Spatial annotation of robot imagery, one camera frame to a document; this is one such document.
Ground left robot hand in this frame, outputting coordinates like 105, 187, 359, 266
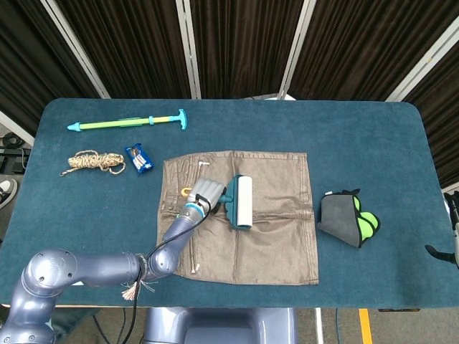
184, 177, 229, 216

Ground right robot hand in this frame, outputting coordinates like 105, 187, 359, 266
425, 191, 459, 269

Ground teal lint roller yellow-tipped handle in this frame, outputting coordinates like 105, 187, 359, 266
180, 174, 254, 232

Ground blue snack packet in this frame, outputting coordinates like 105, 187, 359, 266
123, 143, 156, 176

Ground blue velvet table cover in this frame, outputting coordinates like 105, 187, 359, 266
0, 97, 453, 310

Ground brown shiny skirt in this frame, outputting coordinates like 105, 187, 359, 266
157, 150, 320, 287

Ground grey and green folded cloth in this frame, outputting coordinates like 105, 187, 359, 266
315, 188, 381, 249

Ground green teal toy water pump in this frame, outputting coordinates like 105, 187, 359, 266
67, 108, 189, 133

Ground white bookmark with pink tassel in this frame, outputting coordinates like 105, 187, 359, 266
120, 280, 159, 302

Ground grey-blue robot torso base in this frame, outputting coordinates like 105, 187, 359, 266
143, 307, 298, 344

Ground dark folding screen white frames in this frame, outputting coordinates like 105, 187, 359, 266
0, 0, 459, 189

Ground white table leg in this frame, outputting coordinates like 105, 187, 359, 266
313, 307, 325, 344

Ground black and white shoe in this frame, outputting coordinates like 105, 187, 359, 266
0, 178, 19, 209

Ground beige coiled rope bundle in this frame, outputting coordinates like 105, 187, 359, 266
59, 149, 127, 177

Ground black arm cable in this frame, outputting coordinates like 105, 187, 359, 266
123, 195, 212, 344

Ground black equipment with cables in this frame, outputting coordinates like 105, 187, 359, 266
0, 131, 32, 173

